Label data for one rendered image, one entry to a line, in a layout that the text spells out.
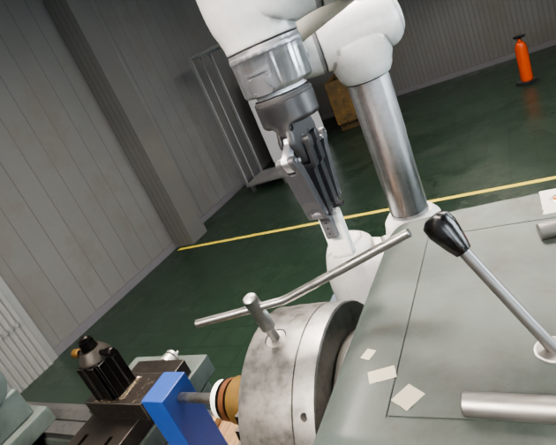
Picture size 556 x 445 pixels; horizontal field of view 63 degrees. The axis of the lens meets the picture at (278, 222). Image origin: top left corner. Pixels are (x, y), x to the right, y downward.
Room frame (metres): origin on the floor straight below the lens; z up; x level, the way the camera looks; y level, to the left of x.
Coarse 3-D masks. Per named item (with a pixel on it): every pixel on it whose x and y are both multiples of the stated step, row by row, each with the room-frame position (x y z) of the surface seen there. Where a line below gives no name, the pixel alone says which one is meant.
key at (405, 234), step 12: (384, 240) 0.50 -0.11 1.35; (396, 240) 0.48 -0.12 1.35; (372, 252) 0.50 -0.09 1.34; (348, 264) 0.51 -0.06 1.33; (324, 276) 0.52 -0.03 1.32; (336, 276) 0.52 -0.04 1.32; (300, 288) 0.54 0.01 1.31; (312, 288) 0.53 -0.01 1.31; (276, 300) 0.55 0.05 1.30; (288, 300) 0.55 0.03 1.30; (228, 312) 0.58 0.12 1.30; (240, 312) 0.57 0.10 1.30; (204, 324) 0.59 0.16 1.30
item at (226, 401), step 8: (240, 376) 0.69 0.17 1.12; (224, 384) 0.69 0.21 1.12; (232, 384) 0.68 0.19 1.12; (216, 392) 0.69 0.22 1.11; (224, 392) 0.68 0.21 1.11; (232, 392) 0.66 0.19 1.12; (216, 400) 0.68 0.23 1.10; (224, 400) 0.67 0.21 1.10; (232, 400) 0.65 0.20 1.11; (216, 408) 0.67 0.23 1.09; (224, 408) 0.66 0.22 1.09; (232, 408) 0.65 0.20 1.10; (224, 416) 0.66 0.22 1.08; (232, 416) 0.65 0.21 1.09
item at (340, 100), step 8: (328, 80) 7.64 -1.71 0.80; (336, 80) 7.19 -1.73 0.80; (328, 88) 7.25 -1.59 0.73; (336, 88) 7.21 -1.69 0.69; (344, 88) 7.16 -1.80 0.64; (328, 96) 7.27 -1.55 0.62; (336, 96) 7.22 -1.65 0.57; (344, 96) 7.18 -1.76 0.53; (336, 104) 7.24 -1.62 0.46; (344, 104) 7.19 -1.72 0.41; (352, 104) 7.15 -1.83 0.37; (336, 112) 7.26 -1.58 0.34; (344, 112) 7.21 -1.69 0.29; (352, 112) 7.16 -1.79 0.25; (336, 120) 7.29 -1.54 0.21; (344, 120) 7.23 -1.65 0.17; (352, 120) 7.19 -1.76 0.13; (344, 128) 7.36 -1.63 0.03
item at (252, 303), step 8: (248, 296) 0.57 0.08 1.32; (256, 296) 0.56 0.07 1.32; (248, 304) 0.56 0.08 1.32; (256, 304) 0.56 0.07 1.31; (256, 312) 0.56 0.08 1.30; (264, 312) 0.56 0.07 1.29; (256, 320) 0.56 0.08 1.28; (264, 320) 0.56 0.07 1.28; (272, 320) 0.57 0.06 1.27; (264, 328) 0.56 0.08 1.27; (272, 328) 0.57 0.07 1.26; (272, 336) 0.57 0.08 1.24
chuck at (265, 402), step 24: (288, 312) 0.64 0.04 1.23; (312, 312) 0.60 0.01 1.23; (264, 336) 0.59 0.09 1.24; (288, 336) 0.57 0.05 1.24; (264, 360) 0.55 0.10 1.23; (288, 360) 0.53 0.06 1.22; (240, 384) 0.55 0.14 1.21; (264, 384) 0.52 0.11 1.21; (288, 384) 0.50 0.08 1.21; (240, 408) 0.52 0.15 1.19; (264, 408) 0.50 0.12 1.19; (288, 408) 0.48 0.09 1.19; (240, 432) 0.51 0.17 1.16; (264, 432) 0.49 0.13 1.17; (288, 432) 0.47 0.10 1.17
